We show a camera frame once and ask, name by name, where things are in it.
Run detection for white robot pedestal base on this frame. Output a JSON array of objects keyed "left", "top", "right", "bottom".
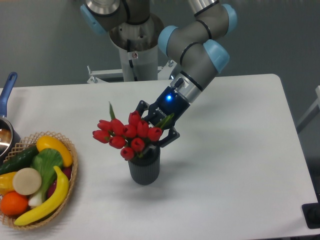
[{"left": 87, "top": 46, "right": 180, "bottom": 84}]

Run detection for white frame at right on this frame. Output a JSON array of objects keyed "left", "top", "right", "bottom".
[{"left": 296, "top": 85, "right": 320, "bottom": 134}]

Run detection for red tulip bouquet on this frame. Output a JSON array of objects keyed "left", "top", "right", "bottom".
[{"left": 92, "top": 104, "right": 175, "bottom": 162}]

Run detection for green cucumber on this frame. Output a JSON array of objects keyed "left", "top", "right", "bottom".
[{"left": 0, "top": 145, "right": 39, "bottom": 175}]

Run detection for green bok choy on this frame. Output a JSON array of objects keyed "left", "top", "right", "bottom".
[{"left": 28, "top": 148, "right": 63, "bottom": 208}]

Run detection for woven wicker basket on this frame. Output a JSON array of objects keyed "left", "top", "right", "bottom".
[{"left": 0, "top": 131, "right": 78, "bottom": 230}]

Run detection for yellow squash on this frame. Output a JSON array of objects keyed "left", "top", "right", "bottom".
[{"left": 36, "top": 135, "right": 73, "bottom": 167}]

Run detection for beige round disc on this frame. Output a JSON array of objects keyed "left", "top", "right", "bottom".
[{"left": 12, "top": 167, "right": 42, "bottom": 196}]

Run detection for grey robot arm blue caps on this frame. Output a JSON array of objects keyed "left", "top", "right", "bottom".
[{"left": 80, "top": 0, "right": 238, "bottom": 160}]

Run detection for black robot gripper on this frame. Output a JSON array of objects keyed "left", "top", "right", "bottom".
[{"left": 135, "top": 86, "right": 190, "bottom": 154}]

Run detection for blue handled saucepan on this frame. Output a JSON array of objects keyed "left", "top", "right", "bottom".
[{"left": 0, "top": 72, "right": 21, "bottom": 165}]

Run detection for orange fruit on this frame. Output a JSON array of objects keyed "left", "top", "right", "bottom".
[{"left": 0, "top": 191, "right": 29, "bottom": 216}]

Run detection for purple red vegetable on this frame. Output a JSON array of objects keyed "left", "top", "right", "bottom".
[{"left": 47, "top": 166, "right": 72, "bottom": 198}]

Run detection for yellow bell pepper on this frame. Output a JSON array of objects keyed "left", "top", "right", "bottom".
[{"left": 0, "top": 171, "right": 17, "bottom": 196}]

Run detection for dark grey ribbed vase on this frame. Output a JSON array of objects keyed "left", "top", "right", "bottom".
[{"left": 128, "top": 146, "right": 161, "bottom": 185}]

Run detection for black device at table edge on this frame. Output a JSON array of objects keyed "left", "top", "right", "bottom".
[{"left": 301, "top": 202, "right": 320, "bottom": 229}]

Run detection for yellow banana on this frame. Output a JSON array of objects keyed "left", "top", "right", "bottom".
[{"left": 14, "top": 166, "right": 69, "bottom": 226}]

